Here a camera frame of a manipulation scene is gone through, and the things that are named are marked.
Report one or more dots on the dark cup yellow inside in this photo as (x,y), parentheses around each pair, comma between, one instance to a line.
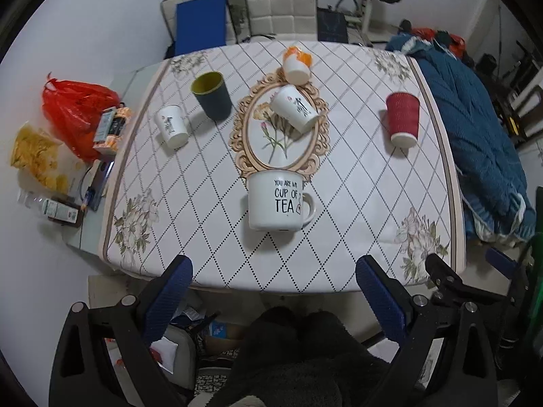
(214,101)

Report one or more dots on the blue quilted blanket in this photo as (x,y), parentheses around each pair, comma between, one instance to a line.
(466,127)

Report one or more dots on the white paper sheet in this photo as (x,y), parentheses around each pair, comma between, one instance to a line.
(166,352)

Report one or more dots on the teal box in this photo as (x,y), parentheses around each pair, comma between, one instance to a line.
(105,125)

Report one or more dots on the blue cushion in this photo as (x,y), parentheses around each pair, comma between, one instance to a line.
(199,23)

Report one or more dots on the dark shopping bag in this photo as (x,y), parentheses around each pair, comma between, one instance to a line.
(333,25)

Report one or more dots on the beige padded chair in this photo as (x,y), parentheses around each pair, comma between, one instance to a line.
(280,4)

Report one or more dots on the person's dark fleece pants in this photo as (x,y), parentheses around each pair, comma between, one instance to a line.
(297,360)

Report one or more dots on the white weight rack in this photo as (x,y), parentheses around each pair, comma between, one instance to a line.
(368,8)

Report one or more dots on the orange red cloth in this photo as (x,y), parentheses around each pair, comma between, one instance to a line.
(424,33)

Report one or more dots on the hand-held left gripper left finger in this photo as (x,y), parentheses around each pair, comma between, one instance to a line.
(169,292)

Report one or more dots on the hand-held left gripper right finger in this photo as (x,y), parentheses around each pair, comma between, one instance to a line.
(382,301)

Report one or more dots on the small green white box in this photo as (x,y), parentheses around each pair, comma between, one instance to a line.
(63,212)

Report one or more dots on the bag of yellow chips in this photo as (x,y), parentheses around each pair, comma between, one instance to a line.
(34,152)

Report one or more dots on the dark phone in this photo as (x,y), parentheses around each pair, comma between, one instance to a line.
(101,178)

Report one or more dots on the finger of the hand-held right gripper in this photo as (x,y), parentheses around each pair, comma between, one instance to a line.
(445,275)
(500,259)

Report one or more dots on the large white printed cup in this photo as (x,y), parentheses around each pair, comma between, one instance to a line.
(292,110)

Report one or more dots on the cardboard box blue print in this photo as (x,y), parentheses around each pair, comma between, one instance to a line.
(222,330)

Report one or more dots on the orange and white cup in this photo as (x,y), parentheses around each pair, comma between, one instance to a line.
(297,68)

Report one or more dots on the clear plastic bottle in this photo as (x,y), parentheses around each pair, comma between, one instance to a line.
(32,200)

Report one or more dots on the orange packet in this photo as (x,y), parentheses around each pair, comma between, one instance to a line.
(122,115)

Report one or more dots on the red ribbed paper cup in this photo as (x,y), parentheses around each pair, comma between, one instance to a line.
(402,116)

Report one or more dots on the red plastic bag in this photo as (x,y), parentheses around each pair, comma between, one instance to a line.
(72,110)

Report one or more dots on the white enamel mug black lettering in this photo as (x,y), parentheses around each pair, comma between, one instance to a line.
(271,203)

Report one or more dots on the floral diamond pattern tablecloth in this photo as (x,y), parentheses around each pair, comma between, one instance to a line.
(360,186)

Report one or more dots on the small white printed cup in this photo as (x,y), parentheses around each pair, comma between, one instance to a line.
(169,125)

